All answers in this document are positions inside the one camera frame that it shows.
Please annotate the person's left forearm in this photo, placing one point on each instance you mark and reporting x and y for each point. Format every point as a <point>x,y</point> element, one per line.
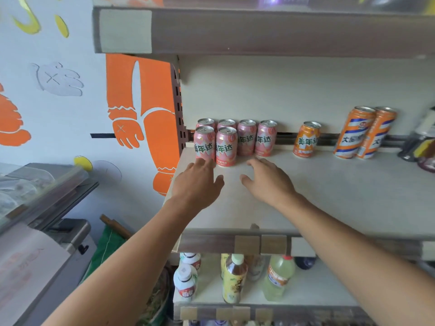
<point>119,271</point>

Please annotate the clear round disc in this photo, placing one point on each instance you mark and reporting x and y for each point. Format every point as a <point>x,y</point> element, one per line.
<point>108,173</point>

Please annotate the yellow label tea bottle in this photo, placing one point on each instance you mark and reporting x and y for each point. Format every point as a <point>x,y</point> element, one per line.
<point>234,281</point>

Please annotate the person's left hand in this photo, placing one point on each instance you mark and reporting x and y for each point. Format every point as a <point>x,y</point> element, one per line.
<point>197,186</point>

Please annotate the person's right forearm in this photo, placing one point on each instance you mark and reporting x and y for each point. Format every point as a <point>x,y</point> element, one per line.
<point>367,261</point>

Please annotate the cluster of white milk bottles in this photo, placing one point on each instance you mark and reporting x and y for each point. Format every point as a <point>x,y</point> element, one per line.
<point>185,283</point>

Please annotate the small orange can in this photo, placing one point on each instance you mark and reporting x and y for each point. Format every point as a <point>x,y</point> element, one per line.
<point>306,142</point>

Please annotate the yellow round disc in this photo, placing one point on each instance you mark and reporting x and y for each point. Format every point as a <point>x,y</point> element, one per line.
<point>83,163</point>

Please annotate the pale green drink bottle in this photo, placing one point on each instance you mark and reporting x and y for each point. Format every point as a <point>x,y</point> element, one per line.
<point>278,278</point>

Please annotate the row of red cans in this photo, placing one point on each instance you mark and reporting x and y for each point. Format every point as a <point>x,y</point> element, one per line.
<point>226,145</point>

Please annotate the tall orange striped can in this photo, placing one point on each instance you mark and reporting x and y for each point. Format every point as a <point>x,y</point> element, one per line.
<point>380,132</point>
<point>351,139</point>

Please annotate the steel counter machine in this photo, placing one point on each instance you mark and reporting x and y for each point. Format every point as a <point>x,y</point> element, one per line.
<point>74,234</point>

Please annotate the small clear bottle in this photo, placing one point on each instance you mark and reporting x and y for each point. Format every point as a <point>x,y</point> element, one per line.
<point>255,268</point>

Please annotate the wooden stick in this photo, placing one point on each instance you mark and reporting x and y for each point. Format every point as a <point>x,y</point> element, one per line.
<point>114,225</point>

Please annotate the clear food display cover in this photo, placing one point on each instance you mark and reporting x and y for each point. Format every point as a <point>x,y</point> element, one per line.
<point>51,186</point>

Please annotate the person's right hand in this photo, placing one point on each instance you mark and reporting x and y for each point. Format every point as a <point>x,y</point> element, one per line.
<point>272,186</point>

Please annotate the white paper notice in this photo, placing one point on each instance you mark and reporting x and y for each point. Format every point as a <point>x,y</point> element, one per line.
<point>27,268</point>

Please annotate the row of tall drink bottles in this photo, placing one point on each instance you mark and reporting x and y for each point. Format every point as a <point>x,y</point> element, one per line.
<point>421,149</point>

